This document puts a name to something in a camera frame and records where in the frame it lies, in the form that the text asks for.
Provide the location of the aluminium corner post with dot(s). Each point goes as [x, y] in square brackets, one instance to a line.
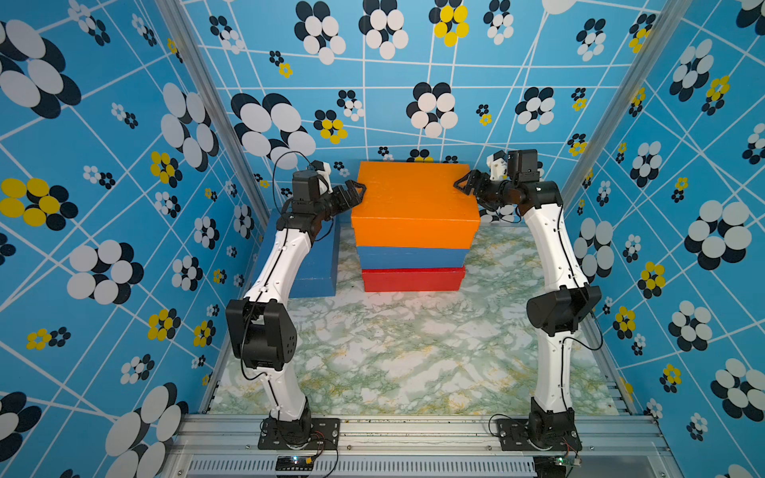
[667, 23]
[181, 31]

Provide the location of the left aluminium corner post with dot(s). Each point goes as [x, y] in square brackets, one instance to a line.
[181, 31]

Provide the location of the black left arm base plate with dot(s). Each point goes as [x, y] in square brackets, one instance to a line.
[299, 435]

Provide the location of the left green circuit board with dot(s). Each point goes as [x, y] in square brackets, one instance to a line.
[295, 465]

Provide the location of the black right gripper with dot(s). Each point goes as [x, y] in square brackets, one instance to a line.
[473, 178]

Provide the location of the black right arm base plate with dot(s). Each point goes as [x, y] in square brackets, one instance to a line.
[517, 435]

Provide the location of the aluminium front rail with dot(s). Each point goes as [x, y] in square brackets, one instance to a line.
[419, 446]

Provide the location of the red shoebox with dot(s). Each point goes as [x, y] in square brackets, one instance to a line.
[413, 280]

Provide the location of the blue shoebox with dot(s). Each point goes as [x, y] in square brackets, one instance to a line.
[384, 258]
[317, 276]

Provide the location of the green circuit board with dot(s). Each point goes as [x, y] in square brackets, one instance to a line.
[556, 467]
[295, 465]

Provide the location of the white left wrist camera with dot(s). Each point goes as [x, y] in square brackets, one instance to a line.
[324, 171]

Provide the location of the right green circuit board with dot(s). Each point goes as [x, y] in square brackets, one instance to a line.
[556, 467]

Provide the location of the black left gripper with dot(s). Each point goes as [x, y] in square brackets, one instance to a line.
[345, 205]

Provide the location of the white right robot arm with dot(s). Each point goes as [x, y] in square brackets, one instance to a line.
[513, 179]

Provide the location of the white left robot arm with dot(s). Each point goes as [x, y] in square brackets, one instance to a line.
[262, 334]

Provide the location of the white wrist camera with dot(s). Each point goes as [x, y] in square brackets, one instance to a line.
[498, 166]
[324, 171]

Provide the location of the orange shoebox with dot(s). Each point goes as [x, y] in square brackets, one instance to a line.
[414, 205]

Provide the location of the right aluminium corner post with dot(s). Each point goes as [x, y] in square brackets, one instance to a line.
[667, 23]

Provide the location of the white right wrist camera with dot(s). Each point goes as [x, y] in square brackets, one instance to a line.
[498, 166]

